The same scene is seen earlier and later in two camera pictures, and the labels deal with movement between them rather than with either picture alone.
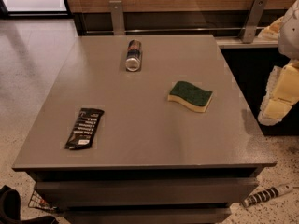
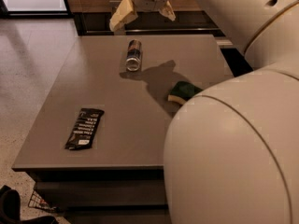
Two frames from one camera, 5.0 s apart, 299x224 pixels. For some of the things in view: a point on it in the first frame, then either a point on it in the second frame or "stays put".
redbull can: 133,61 stays put
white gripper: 290,35 -> 149,2
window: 34,1 stays put
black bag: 10,209 stays put
